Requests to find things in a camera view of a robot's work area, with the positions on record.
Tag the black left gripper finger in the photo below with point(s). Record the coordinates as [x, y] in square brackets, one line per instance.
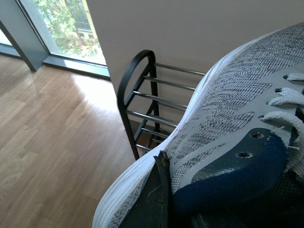
[152, 208]

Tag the black metal shoe rack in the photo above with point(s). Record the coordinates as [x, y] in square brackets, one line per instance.
[152, 98]

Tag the grey knit sneaker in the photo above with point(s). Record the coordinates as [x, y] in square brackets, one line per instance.
[236, 159]

